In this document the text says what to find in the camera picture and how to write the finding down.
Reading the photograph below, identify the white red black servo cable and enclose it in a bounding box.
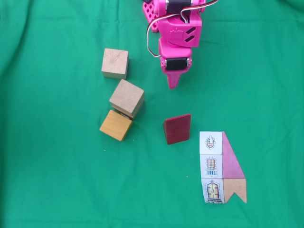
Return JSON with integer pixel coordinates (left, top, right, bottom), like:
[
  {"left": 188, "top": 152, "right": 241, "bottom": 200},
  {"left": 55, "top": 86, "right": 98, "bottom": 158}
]
[{"left": 145, "top": 0, "right": 218, "bottom": 58}]

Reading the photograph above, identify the red triangular wooden block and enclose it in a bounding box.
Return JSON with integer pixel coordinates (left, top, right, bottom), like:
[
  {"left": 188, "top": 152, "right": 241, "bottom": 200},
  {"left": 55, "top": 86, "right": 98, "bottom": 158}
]
[{"left": 162, "top": 114, "right": 192, "bottom": 145}]

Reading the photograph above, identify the yellow notched wooden block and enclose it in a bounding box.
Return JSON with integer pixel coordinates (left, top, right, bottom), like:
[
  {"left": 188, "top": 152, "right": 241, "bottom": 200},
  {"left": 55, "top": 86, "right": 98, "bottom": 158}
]
[{"left": 99, "top": 109, "right": 133, "bottom": 142}]

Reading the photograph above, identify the wooden cube balcony window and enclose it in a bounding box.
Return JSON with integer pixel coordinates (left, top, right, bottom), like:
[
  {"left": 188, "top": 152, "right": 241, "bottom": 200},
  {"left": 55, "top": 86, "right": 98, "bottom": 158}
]
[{"left": 109, "top": 79, "right": 145, "bottom": 117}]

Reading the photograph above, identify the wooden cube oval window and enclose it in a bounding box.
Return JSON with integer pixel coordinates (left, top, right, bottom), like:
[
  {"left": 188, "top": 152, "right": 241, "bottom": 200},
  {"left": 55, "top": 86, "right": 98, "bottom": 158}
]
[{"left": 101, "top": 48, "right": 129, "bottom": 80}]

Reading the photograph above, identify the green cloth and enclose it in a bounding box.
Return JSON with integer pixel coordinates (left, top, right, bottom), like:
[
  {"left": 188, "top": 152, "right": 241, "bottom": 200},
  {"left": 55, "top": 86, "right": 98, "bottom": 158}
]
[{"left": 0, "top": 0, "right": 304, "bottom": 228}]

